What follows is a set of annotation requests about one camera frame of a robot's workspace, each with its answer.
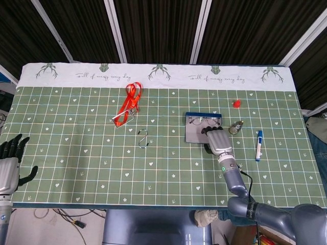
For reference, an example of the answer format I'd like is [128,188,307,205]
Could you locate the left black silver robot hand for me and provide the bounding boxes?
[0,134,39,197]

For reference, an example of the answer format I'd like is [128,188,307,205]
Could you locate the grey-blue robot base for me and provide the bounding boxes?
[102,209,213,245]

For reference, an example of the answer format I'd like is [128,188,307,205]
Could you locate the black floor cables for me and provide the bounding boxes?
[33,208,107,230]

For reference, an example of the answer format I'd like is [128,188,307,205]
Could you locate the white partition post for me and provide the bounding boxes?
[189,0,212,64]
[103,0,128,64]
[278,12,327,67]
[30,0,75,63]

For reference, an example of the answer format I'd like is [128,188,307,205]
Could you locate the eyeglasses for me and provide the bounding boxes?
[189,116,221,126]

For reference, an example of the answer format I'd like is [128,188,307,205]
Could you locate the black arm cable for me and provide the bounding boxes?
[237,164,260,230]

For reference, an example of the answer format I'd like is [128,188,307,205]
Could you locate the seated person in jeans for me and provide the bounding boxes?
[303,109,327,189]

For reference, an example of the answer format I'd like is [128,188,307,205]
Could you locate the metal S hook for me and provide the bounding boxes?
[136,129,150,149]

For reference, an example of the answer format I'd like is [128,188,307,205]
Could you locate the orange lanyard with badge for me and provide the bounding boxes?
[111,81,144,128]

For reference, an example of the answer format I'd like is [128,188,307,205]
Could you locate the cardboard box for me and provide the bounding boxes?
[235,224,294,245]

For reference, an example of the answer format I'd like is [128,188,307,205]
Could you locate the green grid tablecloth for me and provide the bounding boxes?
[5,62,327,209]

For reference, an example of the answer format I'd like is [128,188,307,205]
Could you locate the blue floral glasses case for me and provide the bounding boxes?
[184,112,222,143]

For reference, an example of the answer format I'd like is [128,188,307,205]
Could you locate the blue denim trouser leg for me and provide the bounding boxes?
[217,209,256,228]

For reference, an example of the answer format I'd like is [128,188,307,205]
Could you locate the blue white marker pen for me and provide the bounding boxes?
[254,130,264,162]

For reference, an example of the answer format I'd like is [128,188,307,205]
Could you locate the beige shoe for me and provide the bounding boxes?
[194,209,219,228]

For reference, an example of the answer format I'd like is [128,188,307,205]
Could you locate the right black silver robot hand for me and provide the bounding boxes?
[200,124,233,157]

